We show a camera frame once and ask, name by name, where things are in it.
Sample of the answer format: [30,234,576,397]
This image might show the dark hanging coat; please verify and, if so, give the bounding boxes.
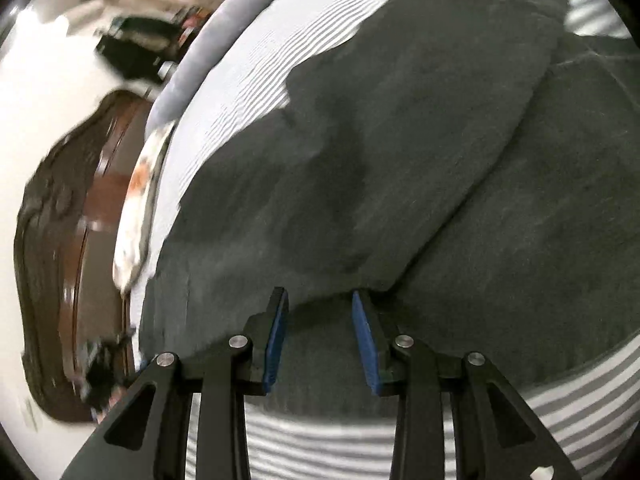
[95,15,186,83]

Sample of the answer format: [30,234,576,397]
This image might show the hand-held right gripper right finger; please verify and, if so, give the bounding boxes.
[351,290,583,480]

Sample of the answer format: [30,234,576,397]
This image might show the blue-grey duvet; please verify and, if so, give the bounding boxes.
[145,0,311,136]

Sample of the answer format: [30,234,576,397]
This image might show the floral print pillow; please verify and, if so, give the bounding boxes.
[112,122,176,293]

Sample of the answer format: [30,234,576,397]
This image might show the grey white striped bed sheet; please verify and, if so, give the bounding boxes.
[112,0,640,480]

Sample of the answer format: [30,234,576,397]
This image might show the dark grey denim pants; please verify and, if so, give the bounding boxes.
[137,0,640,421]

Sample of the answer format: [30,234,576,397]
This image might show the dark wooden headboard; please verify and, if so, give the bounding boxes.
[14,90,156,423]

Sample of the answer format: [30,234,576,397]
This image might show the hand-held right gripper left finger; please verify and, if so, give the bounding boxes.
[60,287,291,480]

